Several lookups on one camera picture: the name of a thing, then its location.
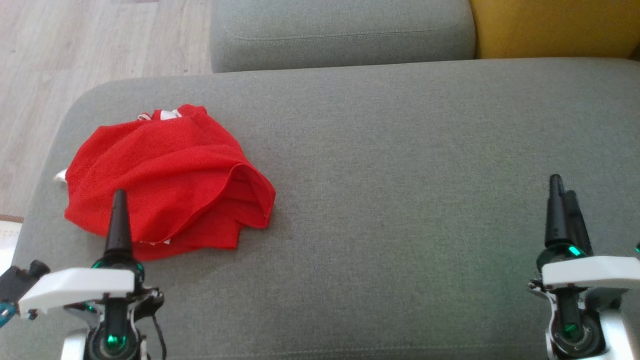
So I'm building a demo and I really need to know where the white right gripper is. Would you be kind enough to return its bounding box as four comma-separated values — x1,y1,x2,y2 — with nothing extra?
527,174,640,306

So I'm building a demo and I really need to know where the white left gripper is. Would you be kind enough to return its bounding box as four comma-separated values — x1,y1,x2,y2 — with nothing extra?
19,189,165,326

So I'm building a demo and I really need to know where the red jersey with white sleeves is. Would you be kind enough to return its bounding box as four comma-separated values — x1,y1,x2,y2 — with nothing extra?
54,103,277,236

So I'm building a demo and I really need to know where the white basket with brown rim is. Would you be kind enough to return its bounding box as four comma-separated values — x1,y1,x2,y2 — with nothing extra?
0,215,25,273

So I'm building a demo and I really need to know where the grey sofa seat cushion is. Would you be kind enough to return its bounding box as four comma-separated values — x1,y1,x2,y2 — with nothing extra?
10,57,640,360

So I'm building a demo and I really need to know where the yellow sofa cushion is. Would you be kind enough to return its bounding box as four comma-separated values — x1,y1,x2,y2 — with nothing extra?
469,0,640,61

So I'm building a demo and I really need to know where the grey sofa back cushion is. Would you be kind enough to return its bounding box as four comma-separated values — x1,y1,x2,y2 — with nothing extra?
210,0,477,74

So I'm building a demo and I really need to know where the black cable with teal plug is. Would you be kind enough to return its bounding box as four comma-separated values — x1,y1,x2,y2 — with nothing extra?
0,300,17,329

